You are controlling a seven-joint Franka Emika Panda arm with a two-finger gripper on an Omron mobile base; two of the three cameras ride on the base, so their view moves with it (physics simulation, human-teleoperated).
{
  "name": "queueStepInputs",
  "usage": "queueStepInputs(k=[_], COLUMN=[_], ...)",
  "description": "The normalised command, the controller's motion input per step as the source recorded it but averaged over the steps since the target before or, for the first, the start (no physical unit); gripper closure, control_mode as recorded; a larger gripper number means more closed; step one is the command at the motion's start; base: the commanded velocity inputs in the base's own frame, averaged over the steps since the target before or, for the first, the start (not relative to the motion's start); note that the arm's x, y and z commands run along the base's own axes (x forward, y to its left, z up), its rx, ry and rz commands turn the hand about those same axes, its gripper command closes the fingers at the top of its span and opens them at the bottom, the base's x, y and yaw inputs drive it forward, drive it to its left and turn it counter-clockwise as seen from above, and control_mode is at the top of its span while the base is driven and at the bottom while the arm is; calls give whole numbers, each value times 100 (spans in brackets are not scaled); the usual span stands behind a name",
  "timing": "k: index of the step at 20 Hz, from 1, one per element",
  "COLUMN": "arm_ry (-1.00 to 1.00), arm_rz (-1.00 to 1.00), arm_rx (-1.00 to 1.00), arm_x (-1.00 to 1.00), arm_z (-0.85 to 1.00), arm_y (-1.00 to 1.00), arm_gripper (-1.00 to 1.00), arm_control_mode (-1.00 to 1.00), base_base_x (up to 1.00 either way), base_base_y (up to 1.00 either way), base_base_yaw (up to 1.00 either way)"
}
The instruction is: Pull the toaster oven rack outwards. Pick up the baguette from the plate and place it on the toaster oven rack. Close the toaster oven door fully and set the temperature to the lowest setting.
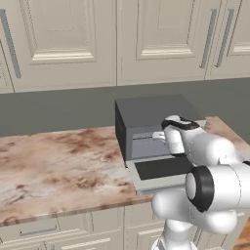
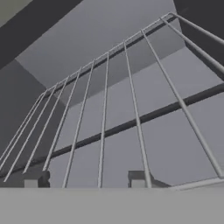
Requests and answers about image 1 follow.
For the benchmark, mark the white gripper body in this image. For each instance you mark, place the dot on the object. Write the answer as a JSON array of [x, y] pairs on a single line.
[[159, 135]]

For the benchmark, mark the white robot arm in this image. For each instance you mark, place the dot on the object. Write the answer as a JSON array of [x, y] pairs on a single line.
[[215, 153]]

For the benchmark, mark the grey toaster oven rack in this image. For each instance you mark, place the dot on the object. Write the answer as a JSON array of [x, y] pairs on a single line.
[[143, 137]]

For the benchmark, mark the dark grey toaster oven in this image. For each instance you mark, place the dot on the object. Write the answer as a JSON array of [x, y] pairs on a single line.
[[153, 112]]

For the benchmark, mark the grey toaster oven door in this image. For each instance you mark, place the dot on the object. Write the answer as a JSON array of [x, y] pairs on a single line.
[[162, 168]]

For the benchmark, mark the cream base cupboard door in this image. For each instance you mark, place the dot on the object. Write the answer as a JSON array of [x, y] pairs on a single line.
[[221, 239], [143, 236], [84, 241]]

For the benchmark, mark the cream drawer front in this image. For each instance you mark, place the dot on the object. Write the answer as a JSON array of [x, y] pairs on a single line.
[[13, 229]]

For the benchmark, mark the cream wall cupboard door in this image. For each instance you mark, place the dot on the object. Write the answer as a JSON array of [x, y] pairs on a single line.
[[237, 39], [4, 71], [65, 32], [162, 32]]

